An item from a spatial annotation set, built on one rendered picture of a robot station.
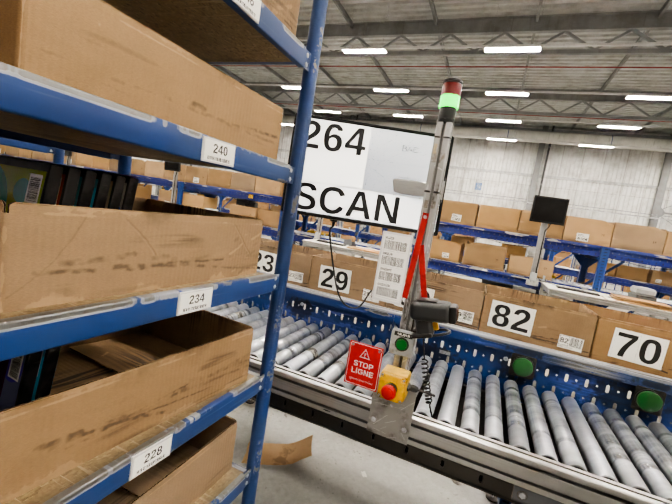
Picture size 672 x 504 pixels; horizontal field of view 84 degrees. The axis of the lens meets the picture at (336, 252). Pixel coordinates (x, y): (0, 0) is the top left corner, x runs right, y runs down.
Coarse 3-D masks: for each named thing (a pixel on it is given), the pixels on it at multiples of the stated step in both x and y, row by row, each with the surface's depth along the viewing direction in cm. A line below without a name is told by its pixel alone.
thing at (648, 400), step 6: (642, 396) 127; (648, 396) 126; (654, 396) 125; (642, 402) 127; (648, 402) 126; (654, 402) 125; (660, 402) 125; (642, 408) 127; (648, 408) 126; (654, 408) 126; (660, 408) 125
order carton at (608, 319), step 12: (600, 312) 161; (612, 312) 160; (624, 312) 158; (600, 324) 137; (612, 324) 136; (624, 324) 134; (636, 324) 133; (648, 324) 155; (660, 324) 153; (600, 336) 137; (612, 336) 136; (660, 336) 130; (600, 348) 137; (600, 360) 138; (612, 360) 136; (624, 360) 135; (648, 372) 132; (660, 372) 131
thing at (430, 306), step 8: (416, 304) 96; (424, 304) 96; (432, 304) 95; (440, 304) 95; (448, 304) 94; (456, 304) 97; (416, 312) 96; (424, 312) 95; (432, 312) 95; (440, 312) 94; (448, 312) 93; (456, 312) 93; (416, 320) 98; (424, 320) 96; (432, 320) 95; (440, 320) 94; (448, 320) 94; (456, 320) 93; (416, 328) 98; (424, 328) 97; (432, 328) 97; (416, 336) 97; (424, 336) 97
